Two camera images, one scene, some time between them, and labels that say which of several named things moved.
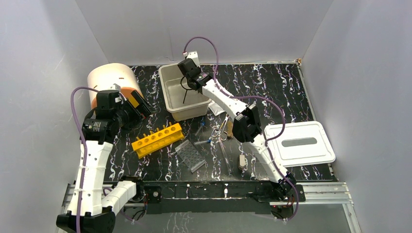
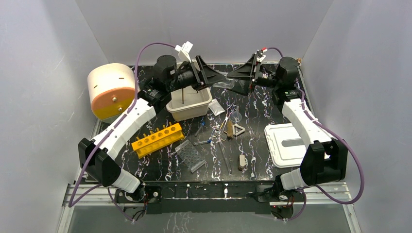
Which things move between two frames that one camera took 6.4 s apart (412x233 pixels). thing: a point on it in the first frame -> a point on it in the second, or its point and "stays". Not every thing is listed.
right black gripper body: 199,69 -> 265,78
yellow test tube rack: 158,141 stays
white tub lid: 301,143 stays
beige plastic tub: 183,103 stays
